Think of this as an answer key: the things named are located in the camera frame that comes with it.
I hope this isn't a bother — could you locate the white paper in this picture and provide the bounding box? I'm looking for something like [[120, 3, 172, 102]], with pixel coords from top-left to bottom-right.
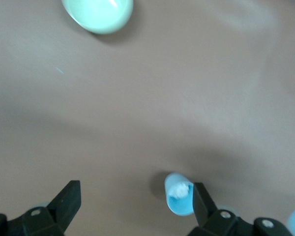
[[169, 181, 190, 199]]

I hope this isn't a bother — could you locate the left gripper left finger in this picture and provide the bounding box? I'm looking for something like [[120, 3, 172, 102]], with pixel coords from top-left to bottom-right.
[[0, 180, 82, 236]]

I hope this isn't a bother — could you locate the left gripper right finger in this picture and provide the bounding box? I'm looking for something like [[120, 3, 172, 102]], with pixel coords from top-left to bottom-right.
[[188, 182, 295, 236]]

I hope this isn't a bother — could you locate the pale green bowl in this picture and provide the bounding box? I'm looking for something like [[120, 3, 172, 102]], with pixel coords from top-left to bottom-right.
[[61, 0, 134, 35]]

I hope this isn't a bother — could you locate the brown table cloth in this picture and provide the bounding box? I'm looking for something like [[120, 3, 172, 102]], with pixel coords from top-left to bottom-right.
[[0, 0, 295, 236]]

